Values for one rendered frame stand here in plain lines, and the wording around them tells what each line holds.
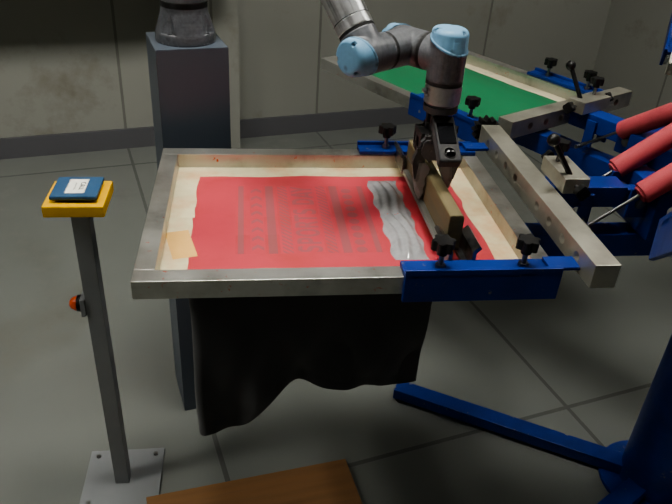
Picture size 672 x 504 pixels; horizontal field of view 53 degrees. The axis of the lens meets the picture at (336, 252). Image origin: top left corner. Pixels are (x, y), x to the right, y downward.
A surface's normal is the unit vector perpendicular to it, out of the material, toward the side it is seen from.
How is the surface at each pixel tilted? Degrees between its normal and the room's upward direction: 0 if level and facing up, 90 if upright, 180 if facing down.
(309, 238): 0
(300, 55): 90
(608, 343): 0
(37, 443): 0
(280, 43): 90
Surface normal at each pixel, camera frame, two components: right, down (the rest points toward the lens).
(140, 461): 0.06, -0.85
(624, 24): -0.93, 0.15
